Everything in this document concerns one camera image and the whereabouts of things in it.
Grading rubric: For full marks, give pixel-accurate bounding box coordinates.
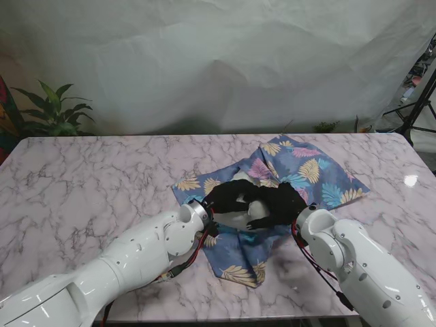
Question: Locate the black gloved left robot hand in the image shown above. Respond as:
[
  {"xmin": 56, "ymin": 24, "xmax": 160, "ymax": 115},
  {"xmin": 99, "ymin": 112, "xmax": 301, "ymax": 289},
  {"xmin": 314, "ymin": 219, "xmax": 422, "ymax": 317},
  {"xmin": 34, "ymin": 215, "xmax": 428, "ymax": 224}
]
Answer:
[{"xmin": 203, "ymin": 179, "xmax": 262, "ymax": 215}]

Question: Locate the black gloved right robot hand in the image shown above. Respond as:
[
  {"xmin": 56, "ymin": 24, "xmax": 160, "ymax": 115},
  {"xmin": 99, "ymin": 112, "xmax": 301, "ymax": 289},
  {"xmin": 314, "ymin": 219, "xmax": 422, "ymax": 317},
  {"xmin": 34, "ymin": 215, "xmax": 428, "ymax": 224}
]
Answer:
[{"xmin": 245, "ymin": 182, "xmax": 307, "ymax": 231}]

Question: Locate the white pillow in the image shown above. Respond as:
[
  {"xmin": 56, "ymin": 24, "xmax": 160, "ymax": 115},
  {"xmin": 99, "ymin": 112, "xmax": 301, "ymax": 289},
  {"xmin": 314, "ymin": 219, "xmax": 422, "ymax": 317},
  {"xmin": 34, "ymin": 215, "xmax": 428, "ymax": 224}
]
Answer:
[{"xmin": 214, "ymin": 172, "xmax": 273, "ymax": 232}]

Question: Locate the blue floral pillowcase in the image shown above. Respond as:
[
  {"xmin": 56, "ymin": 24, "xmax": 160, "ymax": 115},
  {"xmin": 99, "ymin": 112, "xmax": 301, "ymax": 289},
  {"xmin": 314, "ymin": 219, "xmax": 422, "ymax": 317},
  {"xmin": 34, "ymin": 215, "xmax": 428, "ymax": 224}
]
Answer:
[{"xmin": 171, "ymin": 134, "xmax": 371, "ymax": 290}]

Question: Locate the small green bushy plant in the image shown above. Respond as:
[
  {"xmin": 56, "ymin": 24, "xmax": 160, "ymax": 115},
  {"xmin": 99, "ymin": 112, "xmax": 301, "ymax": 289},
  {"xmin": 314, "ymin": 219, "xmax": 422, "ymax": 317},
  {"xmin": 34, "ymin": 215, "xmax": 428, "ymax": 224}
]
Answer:
[{"xmin": 312, "ymin": 121, "xmax": 340, "ymax": 134}]

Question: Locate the white backdrop cloth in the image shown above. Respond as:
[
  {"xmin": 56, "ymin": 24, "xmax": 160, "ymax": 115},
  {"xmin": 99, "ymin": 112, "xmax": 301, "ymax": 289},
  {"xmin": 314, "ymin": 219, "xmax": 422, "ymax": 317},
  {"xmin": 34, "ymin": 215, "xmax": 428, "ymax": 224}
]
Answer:
[{"xmin": 0, "ymin": 0, "xmax": 436, "ymax": 136}]

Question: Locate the black tripod stand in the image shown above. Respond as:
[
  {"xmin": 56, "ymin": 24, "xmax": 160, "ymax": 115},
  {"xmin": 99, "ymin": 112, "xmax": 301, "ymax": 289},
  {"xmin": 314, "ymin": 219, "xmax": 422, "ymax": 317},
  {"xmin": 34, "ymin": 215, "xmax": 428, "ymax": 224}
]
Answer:
[{"xmin": 383, "ymin": 61, "xmax": 436, "ymax": 147}]

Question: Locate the large green leafy plant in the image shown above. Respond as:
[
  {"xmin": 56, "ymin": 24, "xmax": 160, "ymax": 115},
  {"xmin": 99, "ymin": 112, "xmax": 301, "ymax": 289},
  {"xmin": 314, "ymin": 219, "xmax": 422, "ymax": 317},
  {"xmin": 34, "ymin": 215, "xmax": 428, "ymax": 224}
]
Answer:
[{"xmin": 10, "ymin": 80, "xmax": 96, "ymax": 137}]

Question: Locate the colourful painted panel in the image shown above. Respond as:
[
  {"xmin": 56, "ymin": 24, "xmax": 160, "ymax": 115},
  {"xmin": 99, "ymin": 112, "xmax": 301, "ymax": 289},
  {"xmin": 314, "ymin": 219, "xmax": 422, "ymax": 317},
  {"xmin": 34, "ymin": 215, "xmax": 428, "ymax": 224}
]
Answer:
[{"xmin": 0, "ymin": 74, "xmax": 25, "ymax": 161}]

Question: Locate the red black left arm cable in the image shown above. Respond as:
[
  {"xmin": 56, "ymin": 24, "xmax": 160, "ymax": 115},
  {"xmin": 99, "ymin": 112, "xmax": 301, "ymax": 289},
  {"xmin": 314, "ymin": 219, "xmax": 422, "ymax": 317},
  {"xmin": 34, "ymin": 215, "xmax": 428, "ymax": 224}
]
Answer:
[{"xmin": 98, "ymin": 209, "xmax": 219, "ymax": 324}]

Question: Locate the red black arm cable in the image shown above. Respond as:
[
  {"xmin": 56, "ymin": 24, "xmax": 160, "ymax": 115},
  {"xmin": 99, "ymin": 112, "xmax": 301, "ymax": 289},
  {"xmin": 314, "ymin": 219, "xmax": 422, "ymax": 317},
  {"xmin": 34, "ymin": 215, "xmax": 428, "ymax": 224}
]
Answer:
[
  {"xmin": 291, "ymin": 221, "xmax": 357, "ymax": 313},
  {"xmin": 98, "ymin": 209, "xmax": 219, "ymax": 324}
]

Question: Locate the red black right arm cable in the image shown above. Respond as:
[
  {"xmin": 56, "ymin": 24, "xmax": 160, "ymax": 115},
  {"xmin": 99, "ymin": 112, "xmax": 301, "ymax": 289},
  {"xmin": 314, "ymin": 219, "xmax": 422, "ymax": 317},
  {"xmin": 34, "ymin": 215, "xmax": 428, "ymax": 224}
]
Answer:
[{"xmin": 291, "ymin": 221, "xmax": 357, "ymax": 313}]

